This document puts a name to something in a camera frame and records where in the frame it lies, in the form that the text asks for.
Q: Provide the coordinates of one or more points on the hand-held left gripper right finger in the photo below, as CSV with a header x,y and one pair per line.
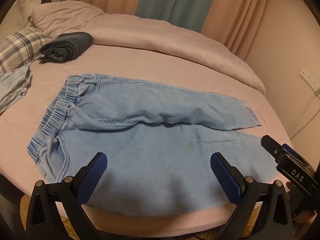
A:
x,y
225,180

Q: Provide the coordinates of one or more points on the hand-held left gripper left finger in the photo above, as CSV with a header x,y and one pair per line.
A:
x,y
93,177

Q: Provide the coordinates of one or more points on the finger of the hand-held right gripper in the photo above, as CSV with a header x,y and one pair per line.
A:
x,y
272,147

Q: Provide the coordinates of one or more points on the light blue denim pants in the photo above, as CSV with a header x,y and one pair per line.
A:
x,y
150,155

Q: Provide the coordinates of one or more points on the tan fluffy rug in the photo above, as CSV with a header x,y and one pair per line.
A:
x,y
25,220

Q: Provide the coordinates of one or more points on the light blue crumpled garment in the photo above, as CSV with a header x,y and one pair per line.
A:
x,y
12,87

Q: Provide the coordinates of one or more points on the bed with pink sheet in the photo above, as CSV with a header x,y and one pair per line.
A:
x,y
175,65

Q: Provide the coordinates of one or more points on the dark folded clothing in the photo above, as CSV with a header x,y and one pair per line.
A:
x,y
67,45

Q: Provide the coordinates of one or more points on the plaid pillow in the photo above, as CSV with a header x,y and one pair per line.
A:
x,y
22,45

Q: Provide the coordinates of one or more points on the pink duvet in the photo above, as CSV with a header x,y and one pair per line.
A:
x,y
150,35

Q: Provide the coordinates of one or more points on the teal curtain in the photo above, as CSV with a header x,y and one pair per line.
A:
x,y
180,0

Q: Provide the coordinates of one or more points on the white fluffy pillow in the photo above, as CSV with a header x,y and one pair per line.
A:
x,y
27,7

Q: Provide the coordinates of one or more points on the white wall socket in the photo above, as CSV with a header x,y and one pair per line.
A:
x,y
310,79

